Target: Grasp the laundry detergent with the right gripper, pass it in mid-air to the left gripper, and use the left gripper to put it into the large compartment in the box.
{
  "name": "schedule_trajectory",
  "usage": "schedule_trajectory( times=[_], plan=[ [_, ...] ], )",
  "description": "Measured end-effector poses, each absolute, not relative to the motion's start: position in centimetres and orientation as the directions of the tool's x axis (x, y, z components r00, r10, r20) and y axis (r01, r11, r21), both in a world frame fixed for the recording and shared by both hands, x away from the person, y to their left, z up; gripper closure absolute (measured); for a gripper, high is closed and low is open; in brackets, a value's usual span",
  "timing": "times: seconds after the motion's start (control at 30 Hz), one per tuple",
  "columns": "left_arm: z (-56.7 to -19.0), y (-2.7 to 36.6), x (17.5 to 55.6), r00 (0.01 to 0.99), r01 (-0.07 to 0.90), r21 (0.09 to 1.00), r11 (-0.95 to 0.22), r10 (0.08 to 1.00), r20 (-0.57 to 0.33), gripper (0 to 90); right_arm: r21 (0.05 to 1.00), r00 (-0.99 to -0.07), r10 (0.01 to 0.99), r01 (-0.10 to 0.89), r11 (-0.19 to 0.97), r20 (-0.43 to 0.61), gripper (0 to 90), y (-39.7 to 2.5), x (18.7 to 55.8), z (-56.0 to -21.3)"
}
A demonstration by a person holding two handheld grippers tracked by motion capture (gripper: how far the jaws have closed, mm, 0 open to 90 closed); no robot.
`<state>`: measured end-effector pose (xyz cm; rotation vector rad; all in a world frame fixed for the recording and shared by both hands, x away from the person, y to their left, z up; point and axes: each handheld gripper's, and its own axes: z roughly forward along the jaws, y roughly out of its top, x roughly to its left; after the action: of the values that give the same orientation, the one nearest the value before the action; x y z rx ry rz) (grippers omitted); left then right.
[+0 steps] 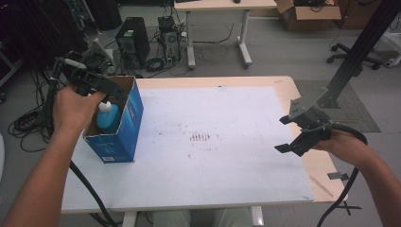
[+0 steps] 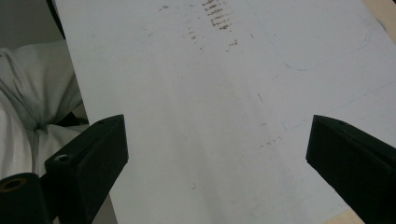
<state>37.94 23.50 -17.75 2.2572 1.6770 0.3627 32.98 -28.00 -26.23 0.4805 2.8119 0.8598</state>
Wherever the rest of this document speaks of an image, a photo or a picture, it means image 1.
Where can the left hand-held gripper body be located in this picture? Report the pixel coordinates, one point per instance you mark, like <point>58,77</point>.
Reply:
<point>86,74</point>

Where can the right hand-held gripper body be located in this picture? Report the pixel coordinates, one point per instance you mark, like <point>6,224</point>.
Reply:
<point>315,126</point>

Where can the blue bottle with white cap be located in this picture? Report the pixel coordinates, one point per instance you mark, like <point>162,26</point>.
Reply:
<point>107,118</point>

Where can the blue cardboard box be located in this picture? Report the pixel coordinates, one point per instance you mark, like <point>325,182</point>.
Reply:
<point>126,138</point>

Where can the person's left hand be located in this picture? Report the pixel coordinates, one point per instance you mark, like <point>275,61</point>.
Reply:
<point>72,110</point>

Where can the person's right hand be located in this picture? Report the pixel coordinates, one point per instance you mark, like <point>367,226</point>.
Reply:
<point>346,146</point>

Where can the small white device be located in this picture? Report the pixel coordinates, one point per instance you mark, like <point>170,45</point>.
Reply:
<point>109,61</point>

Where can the grey floor mat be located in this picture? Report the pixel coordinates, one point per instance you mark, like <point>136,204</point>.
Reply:
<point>353,116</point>

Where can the beige tape strip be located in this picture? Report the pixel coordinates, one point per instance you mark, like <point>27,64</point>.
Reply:
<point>321,186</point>

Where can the black computer tower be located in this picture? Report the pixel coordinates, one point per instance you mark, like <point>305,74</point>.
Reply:
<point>134,38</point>

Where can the dark equipment rack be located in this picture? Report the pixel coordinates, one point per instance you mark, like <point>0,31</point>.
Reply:
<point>31,31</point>

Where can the open computer case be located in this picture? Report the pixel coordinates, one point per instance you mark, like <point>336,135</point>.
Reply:
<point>170,38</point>

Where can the black office chair base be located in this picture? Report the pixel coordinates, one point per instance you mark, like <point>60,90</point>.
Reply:
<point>353,56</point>

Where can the light wooden table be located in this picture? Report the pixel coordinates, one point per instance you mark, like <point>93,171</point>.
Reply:
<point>201,81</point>

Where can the white table mat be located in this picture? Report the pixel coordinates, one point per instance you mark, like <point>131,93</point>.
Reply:
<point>205,170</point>

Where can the black metal stand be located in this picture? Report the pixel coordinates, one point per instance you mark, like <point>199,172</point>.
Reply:
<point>362,44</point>

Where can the white plastic object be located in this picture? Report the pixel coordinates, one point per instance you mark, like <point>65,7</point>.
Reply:
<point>392,60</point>

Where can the open cardboard box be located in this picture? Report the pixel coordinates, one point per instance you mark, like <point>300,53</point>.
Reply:
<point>310,14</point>

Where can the white-legged far table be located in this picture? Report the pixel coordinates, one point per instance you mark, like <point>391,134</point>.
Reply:
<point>225,4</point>

